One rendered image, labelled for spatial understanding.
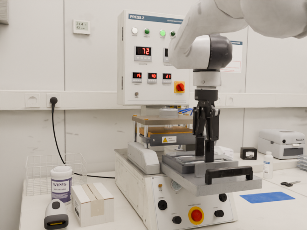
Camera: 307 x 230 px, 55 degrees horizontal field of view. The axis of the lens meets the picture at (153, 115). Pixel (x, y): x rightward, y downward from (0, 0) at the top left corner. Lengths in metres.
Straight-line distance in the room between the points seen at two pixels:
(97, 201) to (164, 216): 0.24
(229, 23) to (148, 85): 0.74
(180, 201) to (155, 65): 0.62
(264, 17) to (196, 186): 0.50
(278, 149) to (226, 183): 1.18
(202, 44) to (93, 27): 0.96
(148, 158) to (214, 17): 0.58
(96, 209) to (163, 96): 0.59
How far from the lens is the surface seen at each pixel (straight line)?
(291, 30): 0.50
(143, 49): 1.34
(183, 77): 1.41
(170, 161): 1.00
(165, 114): 1.21
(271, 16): 0.48
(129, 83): 1.31
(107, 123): 1.70
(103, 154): 1.73
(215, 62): 0.85
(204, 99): 0.93
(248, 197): 1.44
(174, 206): 1.06
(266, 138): 2.11
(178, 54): 0.82
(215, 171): 0.84
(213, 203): 1.13
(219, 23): 0.67
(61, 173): 1.25
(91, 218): 1.11
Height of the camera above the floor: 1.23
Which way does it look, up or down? 5 degrees down
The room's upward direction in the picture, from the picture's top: 1 degrees clockwise
